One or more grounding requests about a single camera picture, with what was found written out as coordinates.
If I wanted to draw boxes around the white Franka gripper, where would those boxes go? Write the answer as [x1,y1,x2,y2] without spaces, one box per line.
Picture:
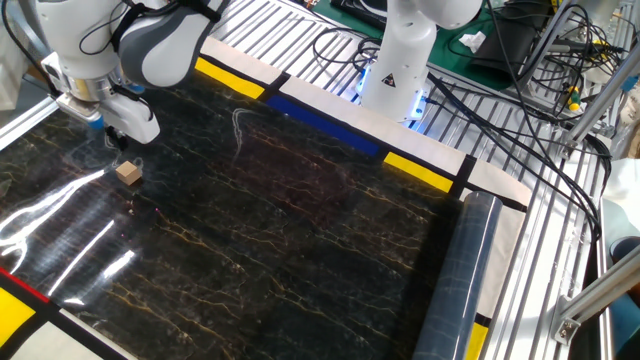
[40,52,161,151]

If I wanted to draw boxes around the small wooden cube block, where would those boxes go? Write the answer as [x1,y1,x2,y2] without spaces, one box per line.
[115,160,143,187]

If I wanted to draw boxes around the black marble pattern mat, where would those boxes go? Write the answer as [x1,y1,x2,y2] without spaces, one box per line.
[0,74,504,360]

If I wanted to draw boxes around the black flat device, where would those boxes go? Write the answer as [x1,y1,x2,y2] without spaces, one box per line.
[329,0,390,31]

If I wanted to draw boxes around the Mondrian pattern tablecloth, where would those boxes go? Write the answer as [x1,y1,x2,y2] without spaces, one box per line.
[0,35,534,360]

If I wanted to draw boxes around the green cutting mat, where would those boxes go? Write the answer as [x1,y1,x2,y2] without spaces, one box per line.
[312,0,551,91]

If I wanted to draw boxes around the crumpled white paper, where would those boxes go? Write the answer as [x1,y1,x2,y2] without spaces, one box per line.
[458,30,487,54]

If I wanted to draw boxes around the black fabric pouch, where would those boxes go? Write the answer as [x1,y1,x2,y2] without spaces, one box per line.
[469,2,551,84]

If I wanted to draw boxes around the yellow green screwdriver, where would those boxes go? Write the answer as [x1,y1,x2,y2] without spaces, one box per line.
[564,84,582,112]

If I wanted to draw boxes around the white plastic sheet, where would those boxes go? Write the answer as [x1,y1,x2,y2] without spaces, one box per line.
[599,158,640,251]

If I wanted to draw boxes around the teal round bin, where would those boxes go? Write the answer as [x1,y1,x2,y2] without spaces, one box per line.
[608,235,640,354]

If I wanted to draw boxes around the black camera cable plug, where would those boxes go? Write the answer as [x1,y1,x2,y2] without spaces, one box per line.
[110,83,154,121]

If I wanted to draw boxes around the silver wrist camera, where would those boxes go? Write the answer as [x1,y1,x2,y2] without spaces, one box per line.
[55,92,106,132]

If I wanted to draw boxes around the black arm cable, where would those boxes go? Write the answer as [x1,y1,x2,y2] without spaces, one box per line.
[0,0,151,99]

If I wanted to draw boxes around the coiled black cable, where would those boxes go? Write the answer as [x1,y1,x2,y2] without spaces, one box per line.
[312,27,384,76]

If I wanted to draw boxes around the aluminium frame post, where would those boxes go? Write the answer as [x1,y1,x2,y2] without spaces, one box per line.
[519,0,576,84]
[549,254,640,346]
[562,47,640,157]

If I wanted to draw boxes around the tangled black cables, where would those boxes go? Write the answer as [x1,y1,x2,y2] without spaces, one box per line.
[544,0,626,121]

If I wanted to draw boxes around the black base cable bundle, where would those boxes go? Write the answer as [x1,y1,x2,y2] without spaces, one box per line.
[424,72,614,241]

